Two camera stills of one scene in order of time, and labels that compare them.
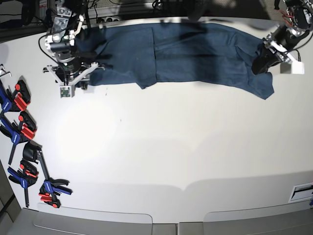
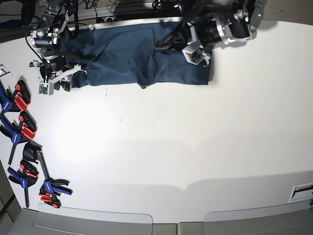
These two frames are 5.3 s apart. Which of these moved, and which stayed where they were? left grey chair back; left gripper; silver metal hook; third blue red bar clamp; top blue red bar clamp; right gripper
Moved: left gripper; right gripper
Stayed: third blue red bar clamp; silver metal hook; top blue red bar clamp; left grey chair back
